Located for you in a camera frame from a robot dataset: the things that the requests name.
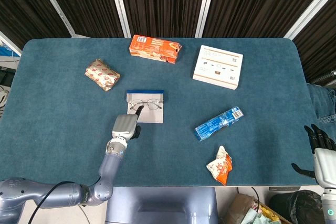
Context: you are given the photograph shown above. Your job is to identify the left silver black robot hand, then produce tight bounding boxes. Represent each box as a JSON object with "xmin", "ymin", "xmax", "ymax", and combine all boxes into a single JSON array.
[{"xmin": 111, "ymin": 105, "xmax": 145, "ymax": 141}]

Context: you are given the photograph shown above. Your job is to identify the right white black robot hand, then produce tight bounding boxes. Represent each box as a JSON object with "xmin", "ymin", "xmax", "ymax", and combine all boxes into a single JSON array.
[{"xmin": 291, "ymin": 123, "xmax": 336, "ymax": 189}]

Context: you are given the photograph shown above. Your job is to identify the blue glasses case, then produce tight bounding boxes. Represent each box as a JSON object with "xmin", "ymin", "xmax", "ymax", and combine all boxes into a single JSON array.
[{"xmin": 124, "ymin": 89, "xmax": 165, "ymax": 124}]

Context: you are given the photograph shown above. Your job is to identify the thin-framed eyeglasses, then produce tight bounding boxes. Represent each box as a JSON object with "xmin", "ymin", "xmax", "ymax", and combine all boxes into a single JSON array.
[{"xmin": 129, "ymin": 98, "xmax": 163, "ymax": 111}]

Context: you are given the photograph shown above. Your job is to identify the black trash bag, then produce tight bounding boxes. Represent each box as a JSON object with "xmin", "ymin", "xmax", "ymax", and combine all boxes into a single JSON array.
[{"xmin": 269, "ymin": 189, "xmax": 325, "ymax": 224}]

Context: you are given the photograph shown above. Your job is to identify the teal velvet tablecloth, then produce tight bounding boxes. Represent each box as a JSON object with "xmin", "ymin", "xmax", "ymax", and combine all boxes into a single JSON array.
[{"xmin": 0, "ymin": 37, "xmax": 320, "ymax": 188}]

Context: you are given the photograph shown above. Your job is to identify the gold foil snack pack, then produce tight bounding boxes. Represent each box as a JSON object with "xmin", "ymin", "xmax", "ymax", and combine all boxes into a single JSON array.
[{"xmin": 84, "ymin": 59, "xmax": 121, "ymax": 92}]

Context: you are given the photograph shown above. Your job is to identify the blue denim jeans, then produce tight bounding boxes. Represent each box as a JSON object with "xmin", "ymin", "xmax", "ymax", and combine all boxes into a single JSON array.
[{"xmin": 307, "ymin": 83, "xmax": 336, "ymax": 135}]

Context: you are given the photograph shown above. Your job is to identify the orange biscuit box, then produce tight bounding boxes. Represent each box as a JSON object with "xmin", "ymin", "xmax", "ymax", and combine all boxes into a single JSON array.
[{"xmin": 129, "ymin": 34, "xmax": 183, "ymax": 65}]

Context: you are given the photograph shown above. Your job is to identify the grey-blue robot torso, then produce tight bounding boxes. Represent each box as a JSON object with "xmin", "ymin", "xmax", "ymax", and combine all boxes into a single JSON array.
[{"xmin": 104, "ymin": 186, "xmax": 219, "ymax": 224}]

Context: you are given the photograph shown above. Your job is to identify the blue cookie box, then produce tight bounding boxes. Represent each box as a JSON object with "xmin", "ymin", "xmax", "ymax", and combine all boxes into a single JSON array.
[{"xmin": 194, "ymin": 106, "xmax": 244, "ymax": 142}]

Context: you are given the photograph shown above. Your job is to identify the brown cardboard waste box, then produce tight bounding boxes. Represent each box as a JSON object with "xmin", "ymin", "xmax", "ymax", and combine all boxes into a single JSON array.
[{"xmin": 223, "ymin": 192, "xmax": 289, "ymax": 224}]

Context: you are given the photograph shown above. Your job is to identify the orange white snack bag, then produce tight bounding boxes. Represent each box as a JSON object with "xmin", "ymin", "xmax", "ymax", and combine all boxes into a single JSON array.
[{"xmin": 206, "ymin": 145, "xmax": 234, "ymax": 187}]

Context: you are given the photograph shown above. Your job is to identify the white flat cardboard box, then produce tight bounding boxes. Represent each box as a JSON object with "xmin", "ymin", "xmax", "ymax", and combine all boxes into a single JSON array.
[{"xmin": 192, "ymin": 45, "xmax": 244, "ymax": 90}]

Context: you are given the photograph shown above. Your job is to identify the dark pleated curtain panel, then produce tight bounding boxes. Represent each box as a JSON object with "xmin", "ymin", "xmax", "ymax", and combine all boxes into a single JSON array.
[
  {"xmin": 293, "ymin": 0, "xmax": 336, "ymax": 83},
  {"xmin": 202, "ymin": 0, "xmax": 329, "ymax": 38},
  {"xmin": 39, "ymin": 0, "xmax": 124, "ymax": 38},
  {"xmin": 115, "ymin": 0, "xmax": 208, "ymax": 38},
  {"xmin": 0, "ymin": 0, "xmax": 72, "ymax": 50}
]

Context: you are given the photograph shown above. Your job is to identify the black equipment box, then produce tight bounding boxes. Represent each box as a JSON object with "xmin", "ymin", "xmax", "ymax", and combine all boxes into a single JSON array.
[{"xmin": 0, "ymin": 67, "xmax": 15, "ymax": 86}]

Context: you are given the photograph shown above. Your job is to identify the blue storage box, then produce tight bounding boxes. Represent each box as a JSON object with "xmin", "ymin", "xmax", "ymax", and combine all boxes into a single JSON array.
[{"xmin": 0, "ymin": 46, "xmax": 20, "ymax": 57}]

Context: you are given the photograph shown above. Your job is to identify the black corrugated hose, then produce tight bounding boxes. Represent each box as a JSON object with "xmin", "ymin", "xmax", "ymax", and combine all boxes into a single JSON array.
[{"xmin": 311, "ymin": 70, "xmax": 336, "ymax": 86}]

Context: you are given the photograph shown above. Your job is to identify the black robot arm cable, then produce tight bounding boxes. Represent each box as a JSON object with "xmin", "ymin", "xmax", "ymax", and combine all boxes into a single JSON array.
[{"xmin": 27, "ymin": 176, "xmax": 102, "ymax": 224}]

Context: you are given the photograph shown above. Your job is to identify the white partition post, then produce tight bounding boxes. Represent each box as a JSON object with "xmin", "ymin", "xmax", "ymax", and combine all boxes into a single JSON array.
[
  {"xmin": 107, "ymin": 0, "xmax": 131, "ymax": 38},
  {"xmin": 31, "ymin": 0, "xmax": 77, "ymax": 38},
  {"xmin": 284, "ymin": 0, "xmax": 336, "ymax": 40},
  {"xmin": 195, "ymin": 0, "xmax": 219, "ymax": 38},
  {"xmin": 0, "ymin": 30, "xmax": 23, "ymax": 57}
]

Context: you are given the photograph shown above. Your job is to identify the white cable coil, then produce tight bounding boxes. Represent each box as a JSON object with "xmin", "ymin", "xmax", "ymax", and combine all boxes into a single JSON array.
[{"xmin": 0, "ymin": 85, "xmax": 11, "ymax": 120}]

